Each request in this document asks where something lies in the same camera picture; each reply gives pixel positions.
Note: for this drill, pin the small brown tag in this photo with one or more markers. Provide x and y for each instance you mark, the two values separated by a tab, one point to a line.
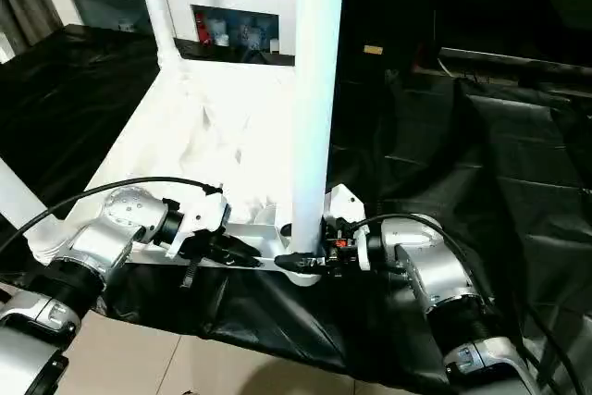
373	49

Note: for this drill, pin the beige curtain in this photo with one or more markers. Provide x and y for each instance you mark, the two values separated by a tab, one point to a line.
28	6

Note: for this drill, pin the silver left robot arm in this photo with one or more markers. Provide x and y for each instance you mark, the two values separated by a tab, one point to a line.
125	205

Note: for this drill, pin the white plastic table leg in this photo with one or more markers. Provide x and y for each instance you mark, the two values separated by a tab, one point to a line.
157	11
18	191
319	90

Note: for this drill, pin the white plastic table top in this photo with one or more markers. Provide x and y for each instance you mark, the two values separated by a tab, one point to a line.
208	103

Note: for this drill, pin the red item behind glass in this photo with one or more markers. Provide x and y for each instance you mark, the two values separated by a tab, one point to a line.
202	29

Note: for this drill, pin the black plastic mat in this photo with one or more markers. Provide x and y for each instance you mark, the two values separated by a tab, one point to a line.
462	159

